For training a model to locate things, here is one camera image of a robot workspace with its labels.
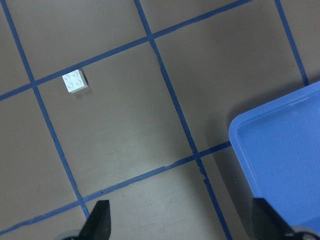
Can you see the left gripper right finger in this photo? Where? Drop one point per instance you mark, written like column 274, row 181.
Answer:
column 267, row 224

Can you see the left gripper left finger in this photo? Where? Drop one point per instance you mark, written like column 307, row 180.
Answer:
column 98, row 224

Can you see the blue plastic tray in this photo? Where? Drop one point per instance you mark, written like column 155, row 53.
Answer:
column 278, row 148

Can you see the white block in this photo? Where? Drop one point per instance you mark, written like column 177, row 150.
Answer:
column 75, row 81

